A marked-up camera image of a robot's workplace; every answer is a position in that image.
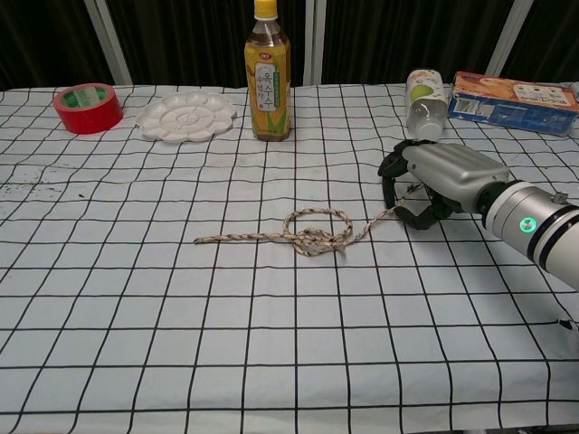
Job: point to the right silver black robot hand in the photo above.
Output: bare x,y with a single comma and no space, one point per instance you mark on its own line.
452,174

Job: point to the clear bottle with apple label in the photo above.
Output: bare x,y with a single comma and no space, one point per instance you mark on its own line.
424,113

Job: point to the orange and blue snack box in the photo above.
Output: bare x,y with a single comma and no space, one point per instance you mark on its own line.
511,113

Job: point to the dark pleated partition panel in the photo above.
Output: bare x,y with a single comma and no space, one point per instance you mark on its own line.
552,40
40,40
194,40
407,36

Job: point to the yellow-capped tea bottle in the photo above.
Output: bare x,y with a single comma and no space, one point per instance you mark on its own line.
268,90

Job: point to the white flower paint palette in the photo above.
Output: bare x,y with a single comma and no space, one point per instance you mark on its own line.
185,117

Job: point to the white black-grid tablecloth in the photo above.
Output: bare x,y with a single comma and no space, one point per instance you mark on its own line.
226,339

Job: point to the red tape roll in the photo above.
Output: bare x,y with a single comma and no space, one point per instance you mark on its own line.
88,119

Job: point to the white partition frame post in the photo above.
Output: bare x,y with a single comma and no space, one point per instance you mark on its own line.
313,45
509,40
111,45

